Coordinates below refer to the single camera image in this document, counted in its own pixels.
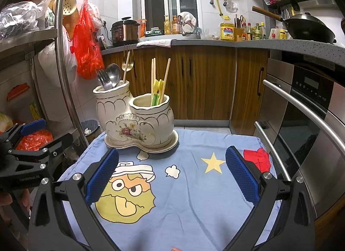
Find electric pressure cooker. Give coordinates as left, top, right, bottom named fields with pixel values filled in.
left=110, top=17, right=141, bottom=48

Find stainless oven door with handles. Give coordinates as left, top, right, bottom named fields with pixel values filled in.
left=255, top=58, right=345, bottom=219

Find silver spoon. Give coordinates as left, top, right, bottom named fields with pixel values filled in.
left=106, top=63, right=121, bottom=88

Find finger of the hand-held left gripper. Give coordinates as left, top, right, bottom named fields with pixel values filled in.
left=0, top=118, right=46, bottom=154
left=11, top=132, right=74, bottom=169

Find wooden kitchen cabinets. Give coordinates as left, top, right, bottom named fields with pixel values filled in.
left=101, top=45, right=270, bottom=135

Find white plastic bag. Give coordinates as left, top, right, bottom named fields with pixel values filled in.
left=38, top=24, right=78, bottom=88

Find person's left hand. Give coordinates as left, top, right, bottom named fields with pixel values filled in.
left=0, top=189, right=30, bottom=215

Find pale round vegetable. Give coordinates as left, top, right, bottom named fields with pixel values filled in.
left=0, top=113, right=14, bottom=133

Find stainless steel shelf rack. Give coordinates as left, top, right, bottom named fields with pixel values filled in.
left=0, top=0, right=91, bottom=149

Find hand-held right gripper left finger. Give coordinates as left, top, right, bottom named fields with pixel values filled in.
left=28, top=148, right=120, bottom=251

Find wooden knife block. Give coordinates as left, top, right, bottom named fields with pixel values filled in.
left=234, top=15, right=247, bottom=42

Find white container red lid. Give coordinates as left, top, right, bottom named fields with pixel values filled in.
left=0, top=84, right=35, bottom=122

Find dark trash bin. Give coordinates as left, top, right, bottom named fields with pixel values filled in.
left=81, top=120, right=100, bottom=144

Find red plastic bag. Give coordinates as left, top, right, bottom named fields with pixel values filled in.
left=72, top=0, right=105, bottom=80

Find clear plastic bag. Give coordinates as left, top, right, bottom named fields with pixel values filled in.
left=0, top=1, right=41, bottom=38

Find green box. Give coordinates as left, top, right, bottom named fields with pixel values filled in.
left=145, top=27, right=163, bottom=37

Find yellow strainer ladle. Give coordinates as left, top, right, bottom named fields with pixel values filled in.
left=52, top=0, right=79, bottom=38

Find cream floral ceramic utensil holder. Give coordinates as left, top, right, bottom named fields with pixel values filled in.
left=93, top=81, right=180, bottom=154

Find blue cartoon printed cloth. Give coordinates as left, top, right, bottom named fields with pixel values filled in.
left=58, top=128, right=281, bottom=247

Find yellow cooking oil bottle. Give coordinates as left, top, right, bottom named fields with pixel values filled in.
left=220, top=22, right=235, bottom=41

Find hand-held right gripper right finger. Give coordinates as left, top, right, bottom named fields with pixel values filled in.
left=225, top=146, right=316, bottom=251

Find orange-red produce bag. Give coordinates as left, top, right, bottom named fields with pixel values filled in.
left=15, top=128, right=54, bottom=152

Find row of sauce bottles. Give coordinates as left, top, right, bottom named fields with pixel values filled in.
left=241, top=22, right=267, bottom=41

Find yellow green training chopstick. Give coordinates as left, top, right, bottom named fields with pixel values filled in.
left=158, top=79, right=165, bottom=104
left=152, top=79, right=159, bottom=106

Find black wok with wooden handle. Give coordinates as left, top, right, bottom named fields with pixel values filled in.
left=252, top=5, right=337, bottom=44

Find white dish cloth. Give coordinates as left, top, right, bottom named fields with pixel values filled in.
left=137, top=38, right=173, bottom=49

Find white rag on faucet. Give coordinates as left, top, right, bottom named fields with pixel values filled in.
left=178, top=11, right=198, bottom=32

